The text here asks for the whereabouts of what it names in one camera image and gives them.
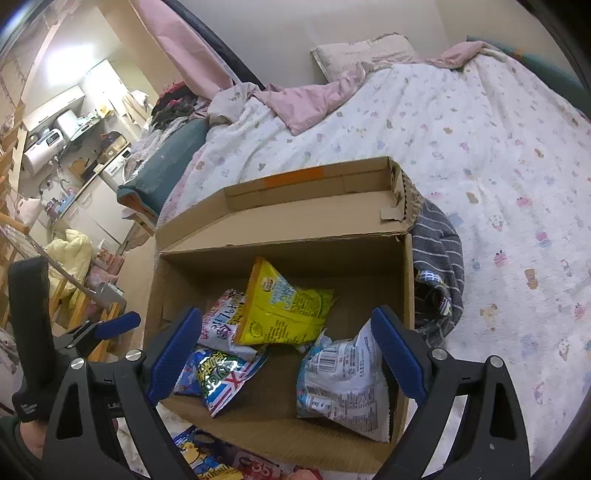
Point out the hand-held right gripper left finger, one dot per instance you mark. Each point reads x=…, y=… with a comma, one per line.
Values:
x=173, y=355

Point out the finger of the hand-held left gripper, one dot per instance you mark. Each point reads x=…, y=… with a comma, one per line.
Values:
x=117, y=325

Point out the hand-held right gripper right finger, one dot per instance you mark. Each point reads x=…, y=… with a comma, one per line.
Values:
x=399, y=355

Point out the white silvery snack packet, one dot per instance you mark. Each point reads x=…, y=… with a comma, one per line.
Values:
x=341, y=383

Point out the blue snack packet yellow figure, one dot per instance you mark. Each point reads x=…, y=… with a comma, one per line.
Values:
x=203, y=454

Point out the pink snack packet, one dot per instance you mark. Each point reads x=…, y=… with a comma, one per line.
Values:
x=258, y=468

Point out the brown cardboard box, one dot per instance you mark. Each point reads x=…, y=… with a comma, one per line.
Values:
x=286, y=226

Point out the person's left forearm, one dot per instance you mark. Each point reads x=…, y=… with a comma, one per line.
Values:
x=18, y=443

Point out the blue flag-print snack packet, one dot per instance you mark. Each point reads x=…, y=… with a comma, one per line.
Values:
x=221, y=383

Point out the white and red snack packet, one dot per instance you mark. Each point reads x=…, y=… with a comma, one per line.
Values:
x=221, y=327

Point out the pale yellow cloth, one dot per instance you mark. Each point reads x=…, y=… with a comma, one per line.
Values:
x=69, y=254

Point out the grey striped cloth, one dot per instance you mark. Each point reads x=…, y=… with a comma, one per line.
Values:
x=438, y=240

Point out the white kitchen counter cabinet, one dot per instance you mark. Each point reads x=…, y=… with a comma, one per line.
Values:
x=99, y=203

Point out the white water heater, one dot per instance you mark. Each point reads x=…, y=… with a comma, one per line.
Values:
x=39, y=159

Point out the wooden shelf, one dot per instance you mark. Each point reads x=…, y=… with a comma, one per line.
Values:
x=11, y=152

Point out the teal mattress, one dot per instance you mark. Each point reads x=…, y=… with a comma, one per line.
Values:
x=161, y=166

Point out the white kitchen appliance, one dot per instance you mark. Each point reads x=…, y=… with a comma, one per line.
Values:
x=67, y=124

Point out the white printed blanket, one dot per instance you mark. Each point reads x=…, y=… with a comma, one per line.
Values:
x=508, y=161

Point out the pile of dark clothes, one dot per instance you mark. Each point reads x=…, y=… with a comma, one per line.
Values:
x=178, y=104

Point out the pink duvet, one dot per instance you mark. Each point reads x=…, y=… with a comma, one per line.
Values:
x=304, y=104

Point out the black curved pole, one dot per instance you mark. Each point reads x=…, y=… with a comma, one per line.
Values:
x=242, y=64

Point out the pink curtain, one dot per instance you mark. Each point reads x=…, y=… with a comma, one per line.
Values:
x=184, y=41

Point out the pale pillow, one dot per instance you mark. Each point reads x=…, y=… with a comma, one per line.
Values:
x=360, y=53

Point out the white wall cabinet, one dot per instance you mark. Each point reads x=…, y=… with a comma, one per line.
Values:
x=51, y=108

